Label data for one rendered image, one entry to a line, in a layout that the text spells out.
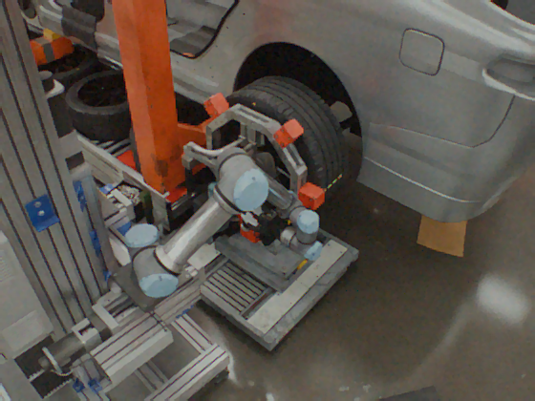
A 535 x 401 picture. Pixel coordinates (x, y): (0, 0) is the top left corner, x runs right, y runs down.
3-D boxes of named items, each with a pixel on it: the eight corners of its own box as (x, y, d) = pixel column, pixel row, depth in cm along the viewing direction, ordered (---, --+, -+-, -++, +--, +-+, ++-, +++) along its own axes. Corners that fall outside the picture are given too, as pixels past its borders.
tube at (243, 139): (246, 144, 208) (246, 124, 201) (216, 165, 197) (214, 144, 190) (218, 130, 216) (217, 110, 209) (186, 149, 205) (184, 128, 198)
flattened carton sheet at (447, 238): (468, 203, 329) (469, 199, 327) (462, 258, 291) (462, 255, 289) (427, 192, 337) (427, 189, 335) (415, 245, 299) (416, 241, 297)
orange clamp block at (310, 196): (307, 193, 210) (324, 202, 206) (295, 202, 206) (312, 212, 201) (308, 180, 205) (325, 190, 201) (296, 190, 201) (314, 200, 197)
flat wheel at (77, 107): (54, 133, 335) (46, 105, 319) (102, 89, 382) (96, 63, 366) (133, 149, 322) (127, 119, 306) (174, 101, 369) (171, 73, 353)
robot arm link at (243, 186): (150, 274, 165) (259, 162, 155) (163, 306, 155) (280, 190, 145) (123, 263, 156) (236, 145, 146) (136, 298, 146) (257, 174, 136)
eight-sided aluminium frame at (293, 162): (302, 232, 225) (310, 136, 189) (293, 241, 222) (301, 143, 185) (218, 182, 250) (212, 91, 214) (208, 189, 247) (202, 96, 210)
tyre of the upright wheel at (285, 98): (234, 63, 233) (249, 174, 272) (200, 80, 219) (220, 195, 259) (350, 91, 196) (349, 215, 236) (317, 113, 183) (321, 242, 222)
